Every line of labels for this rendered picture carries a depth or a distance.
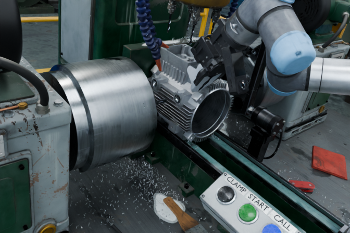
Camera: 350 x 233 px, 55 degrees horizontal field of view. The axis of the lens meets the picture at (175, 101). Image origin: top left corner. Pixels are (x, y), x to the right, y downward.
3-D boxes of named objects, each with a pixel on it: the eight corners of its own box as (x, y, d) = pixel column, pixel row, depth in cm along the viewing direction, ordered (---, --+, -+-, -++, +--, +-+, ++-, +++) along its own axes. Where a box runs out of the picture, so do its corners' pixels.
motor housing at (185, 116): (138, 116, 106) (146, 60, 97) (183, 103, 118) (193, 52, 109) (180, 151, 94) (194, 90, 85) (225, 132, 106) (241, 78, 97)
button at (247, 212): (235, 216, 58) (234, 212, 57) (247, 204, 59) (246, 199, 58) (249, 228, 57) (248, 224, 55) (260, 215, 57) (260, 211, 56)
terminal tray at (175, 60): (156, 69, 102) (159, 47, 98) (182, 64, 108) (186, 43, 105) (182, 87, 94) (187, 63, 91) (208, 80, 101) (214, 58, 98)
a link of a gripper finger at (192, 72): (184, 76, 92) (202, 55, 85) (195, 94, 90) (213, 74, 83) (175, 78, 90) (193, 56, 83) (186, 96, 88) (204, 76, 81)
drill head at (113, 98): (-21, 153, 81) (-35, 55, 69) (112, 118, 104) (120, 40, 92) (15, 224, 65) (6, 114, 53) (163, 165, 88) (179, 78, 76)
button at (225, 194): (214, 197, 61) (213, 193, 60) (226, 186, 62) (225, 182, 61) (227, 208, 60) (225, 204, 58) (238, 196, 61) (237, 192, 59)
